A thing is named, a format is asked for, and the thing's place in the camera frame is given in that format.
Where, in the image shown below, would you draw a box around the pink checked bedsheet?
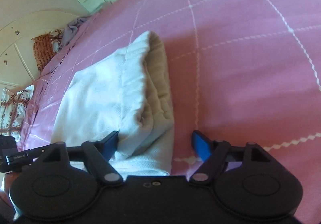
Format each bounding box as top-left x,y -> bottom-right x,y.
19,0 -> 321,214

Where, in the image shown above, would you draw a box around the lavender cloth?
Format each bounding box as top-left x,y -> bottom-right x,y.
58,16 -> 89,52

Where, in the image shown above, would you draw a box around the white patterned cloth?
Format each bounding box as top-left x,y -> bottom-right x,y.
0,84 -> 35,143

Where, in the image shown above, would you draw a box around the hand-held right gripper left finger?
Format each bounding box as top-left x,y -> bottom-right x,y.
37,130 -> 124,186

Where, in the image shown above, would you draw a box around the orange patterned cloth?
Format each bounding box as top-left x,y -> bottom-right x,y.
32,29 -> 65,73

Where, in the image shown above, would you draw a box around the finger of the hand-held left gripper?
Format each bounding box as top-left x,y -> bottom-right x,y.
24,145 -> 55,160

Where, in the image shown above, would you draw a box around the white pants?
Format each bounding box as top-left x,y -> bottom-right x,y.
50,31 -> 175,177

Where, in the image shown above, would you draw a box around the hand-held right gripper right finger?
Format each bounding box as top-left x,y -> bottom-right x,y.
189,130 -> 279,186

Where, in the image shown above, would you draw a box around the cream arched headboard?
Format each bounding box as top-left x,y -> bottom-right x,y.
0,9 -> 89,84

